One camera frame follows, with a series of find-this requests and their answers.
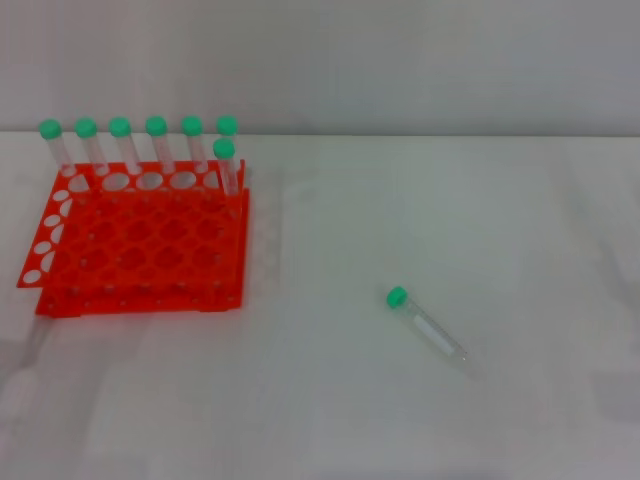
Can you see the green-capped white-labelled test tube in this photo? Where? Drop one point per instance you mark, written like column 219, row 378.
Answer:
column 430, row 330

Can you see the orange-red test tube rack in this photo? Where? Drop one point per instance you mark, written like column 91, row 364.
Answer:
column 150, row 240

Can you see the green-capped clear test tube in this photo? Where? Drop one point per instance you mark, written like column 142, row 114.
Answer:
column 156, row 126
column 85, row 127
column 226, row 124
column 223, row 148
column 50, row 129
column 191, row 126
column 120, row 127

